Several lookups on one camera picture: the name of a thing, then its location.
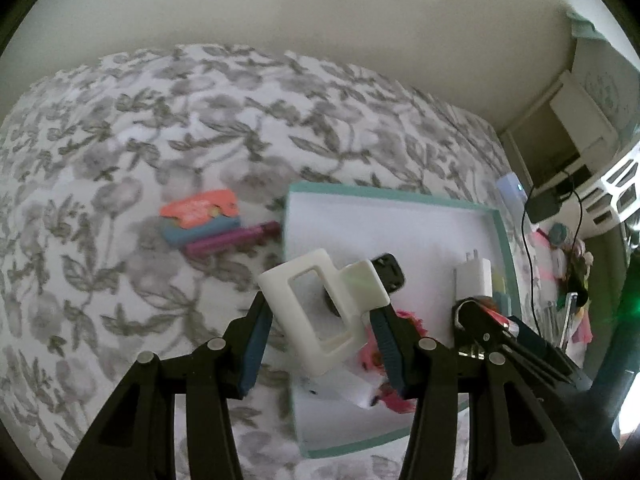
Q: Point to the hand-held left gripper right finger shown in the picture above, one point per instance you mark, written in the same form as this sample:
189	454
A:
387	355

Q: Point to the black plastic clip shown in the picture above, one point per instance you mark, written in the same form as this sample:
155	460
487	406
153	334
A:
392	272

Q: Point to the purple tube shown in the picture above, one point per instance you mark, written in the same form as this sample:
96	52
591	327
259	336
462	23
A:
225	242

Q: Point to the white shelf unit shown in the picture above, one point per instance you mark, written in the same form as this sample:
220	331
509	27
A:
585	120

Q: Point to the white power device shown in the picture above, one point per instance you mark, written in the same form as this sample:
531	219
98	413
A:
511	195

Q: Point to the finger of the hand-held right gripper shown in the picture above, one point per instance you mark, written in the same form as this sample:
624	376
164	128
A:
475	325
537	347

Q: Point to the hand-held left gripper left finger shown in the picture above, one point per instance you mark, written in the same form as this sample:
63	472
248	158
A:
252	355

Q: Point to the white plastic basket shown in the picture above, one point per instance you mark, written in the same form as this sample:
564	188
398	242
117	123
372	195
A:
617	185

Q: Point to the light green eraser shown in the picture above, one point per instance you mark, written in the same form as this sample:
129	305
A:
499	282

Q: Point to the teal box lid tray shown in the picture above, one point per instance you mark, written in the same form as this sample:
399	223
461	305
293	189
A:
400	225

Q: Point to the white plastic holder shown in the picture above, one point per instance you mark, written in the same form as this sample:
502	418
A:
280	290

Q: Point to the pink kids watch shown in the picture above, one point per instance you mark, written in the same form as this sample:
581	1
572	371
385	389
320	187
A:
369	357

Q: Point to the white wall charger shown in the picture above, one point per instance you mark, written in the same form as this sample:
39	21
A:
475	280

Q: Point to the pink and blue toy case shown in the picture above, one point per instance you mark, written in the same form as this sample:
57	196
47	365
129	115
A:
200	215

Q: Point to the black power adapter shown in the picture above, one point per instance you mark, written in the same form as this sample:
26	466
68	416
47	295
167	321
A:
547	206

